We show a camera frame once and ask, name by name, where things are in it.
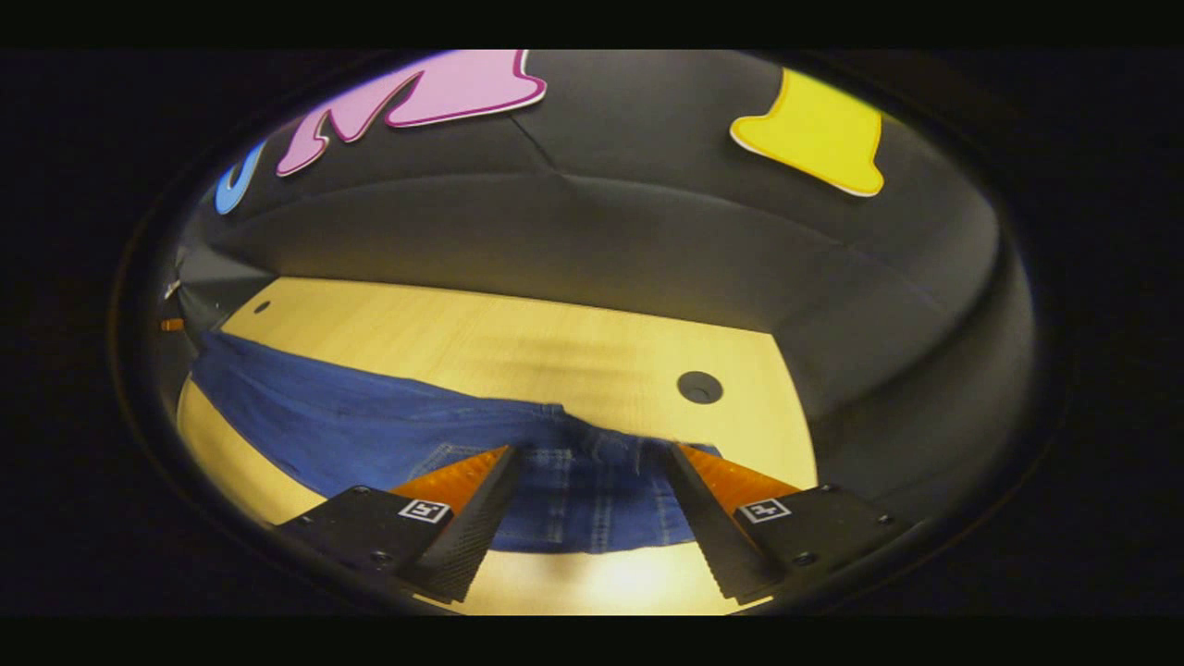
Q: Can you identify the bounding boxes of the blue denim jeans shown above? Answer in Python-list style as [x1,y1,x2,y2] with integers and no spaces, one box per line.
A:
[190,331,722,554]

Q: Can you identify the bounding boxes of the black backdrop cloth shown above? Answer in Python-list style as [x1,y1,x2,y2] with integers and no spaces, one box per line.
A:
[176,51,1037,519]

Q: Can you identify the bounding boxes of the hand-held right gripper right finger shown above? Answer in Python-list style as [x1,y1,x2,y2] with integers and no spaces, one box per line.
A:
[668,443,912,607]

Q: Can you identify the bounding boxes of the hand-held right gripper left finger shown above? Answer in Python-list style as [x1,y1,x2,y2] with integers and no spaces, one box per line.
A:
[276,446,521,604]

